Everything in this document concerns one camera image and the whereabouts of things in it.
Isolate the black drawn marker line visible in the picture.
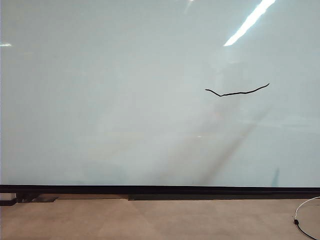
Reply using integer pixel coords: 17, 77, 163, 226
204, 82, 271, 98

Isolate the black whiteboard stand foot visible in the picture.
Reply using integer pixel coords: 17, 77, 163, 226
0, 192, 38, 207

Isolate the grey metal floor plate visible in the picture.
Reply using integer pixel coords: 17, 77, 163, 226
31, 196, 59, 203

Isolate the white glass whiteboard black frame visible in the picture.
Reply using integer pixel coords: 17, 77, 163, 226
0, 0, 320, 195

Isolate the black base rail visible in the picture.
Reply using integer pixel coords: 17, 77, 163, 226
127, 193, 320, 201

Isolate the white floor cable black connector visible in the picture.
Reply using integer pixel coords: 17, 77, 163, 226
292, 196, 320, 239

